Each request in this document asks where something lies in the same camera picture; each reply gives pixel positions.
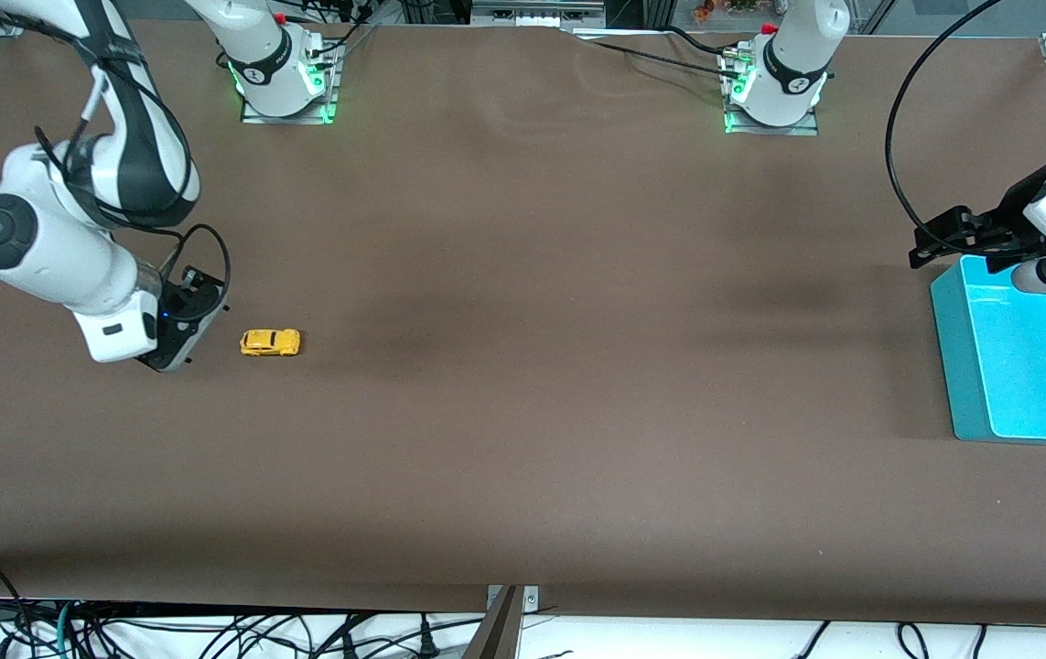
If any yellow beetle toy car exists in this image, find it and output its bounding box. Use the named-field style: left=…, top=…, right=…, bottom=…
left=240, top=329, right=302, bottom=358

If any teal plastic bin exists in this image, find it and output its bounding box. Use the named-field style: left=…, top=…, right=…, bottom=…
left=930, top=254, right=1046, bottom=447

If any brown table mat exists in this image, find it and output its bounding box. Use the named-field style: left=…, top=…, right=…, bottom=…
left=0, top=16, right=1046, bottom=628

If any white power strip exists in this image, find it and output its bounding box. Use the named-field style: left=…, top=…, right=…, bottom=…
left=470, top=0, right=606, bottom=27

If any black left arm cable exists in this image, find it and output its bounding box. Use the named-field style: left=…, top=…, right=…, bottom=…
left=886, top=0, right=1006, bottom=230

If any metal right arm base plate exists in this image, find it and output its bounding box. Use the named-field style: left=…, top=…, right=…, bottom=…
left=239, top=41, right=342, bottom=125

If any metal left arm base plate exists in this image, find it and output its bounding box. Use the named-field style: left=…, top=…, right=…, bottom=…
left=722, top=50, right=821, bottom=136

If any short black base cable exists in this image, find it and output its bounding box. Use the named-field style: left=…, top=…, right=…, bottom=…
left=664, top=26, right=739, bottom=58

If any long black base cable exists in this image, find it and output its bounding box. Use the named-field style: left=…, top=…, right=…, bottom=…
left=577, top=38, right=743, bottom=83

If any small metal table bracket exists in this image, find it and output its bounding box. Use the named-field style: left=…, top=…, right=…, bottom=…
left=486, top=584, right=540, bottom=612

